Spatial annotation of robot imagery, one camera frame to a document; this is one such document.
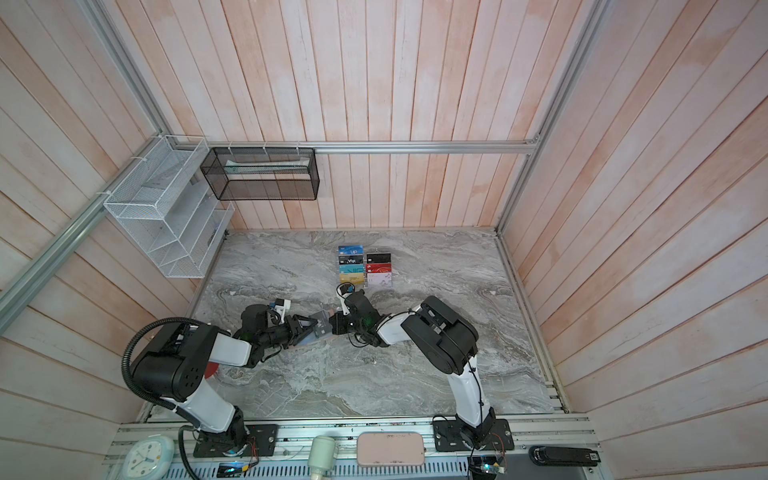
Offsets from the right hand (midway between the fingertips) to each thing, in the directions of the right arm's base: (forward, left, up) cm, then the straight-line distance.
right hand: (328, 321), depth 94 cm
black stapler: (-35, -60, +3) cm, 70 cm away
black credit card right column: (+22, -16, +6) cm, 28 cm away
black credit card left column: (+20, -6, +8) cm, 22 cm away
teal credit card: (+17, -6, +6) cm, 19 cm away
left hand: (-4, +3, +2) cm, 5 cm away
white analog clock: (-38, +36, +3) cm, 53 cm away
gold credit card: (+15, -8, +3) cm, 18 cm away
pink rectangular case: (-34, -20, +1) cm, 39 cm away
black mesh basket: (+47, +27, +23) cm, 59 cm away
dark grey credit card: (-2, +2, +1) cm, 3 cm away
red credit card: (+18, -16, +5) cm, 25 cm away
